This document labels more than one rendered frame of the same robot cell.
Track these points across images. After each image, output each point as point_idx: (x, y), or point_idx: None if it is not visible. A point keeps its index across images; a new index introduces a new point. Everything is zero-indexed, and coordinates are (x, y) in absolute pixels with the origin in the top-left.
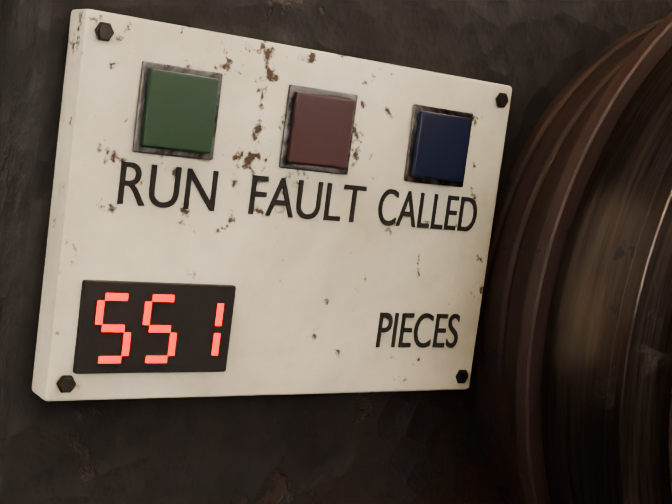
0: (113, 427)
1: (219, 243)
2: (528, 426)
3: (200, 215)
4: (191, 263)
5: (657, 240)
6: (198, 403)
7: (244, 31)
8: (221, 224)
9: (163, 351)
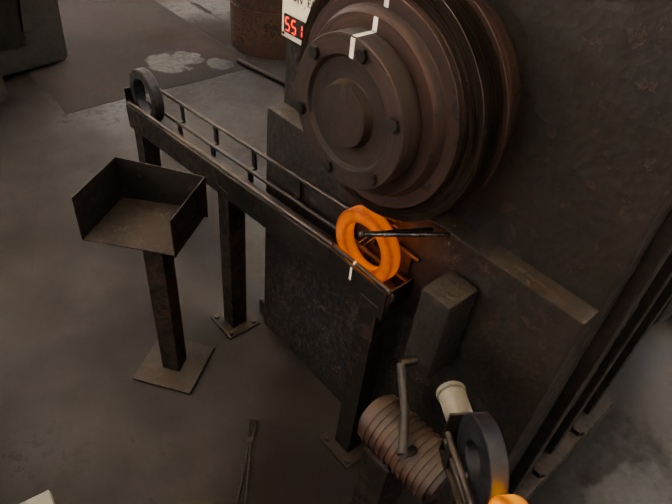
0: (298, 47)
1: (303, 12)
2: None
3: (300, 5)
4: (299, 15)
5: (303, 33)
6: None
7: None
8: (303, 8)
9: (294, 32)
